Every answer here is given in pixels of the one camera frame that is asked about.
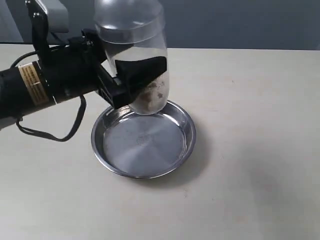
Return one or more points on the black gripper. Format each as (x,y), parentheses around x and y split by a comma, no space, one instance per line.
(74,69)

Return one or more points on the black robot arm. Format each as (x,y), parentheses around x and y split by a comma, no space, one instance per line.
(22,91)

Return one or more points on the round stainless steel plate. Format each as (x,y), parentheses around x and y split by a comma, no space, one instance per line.
(143,146)

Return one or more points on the clear plastic shaker bottle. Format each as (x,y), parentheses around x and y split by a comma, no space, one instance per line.
(133,30)

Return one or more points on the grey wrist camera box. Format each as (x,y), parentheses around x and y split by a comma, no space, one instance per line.
(51,15)

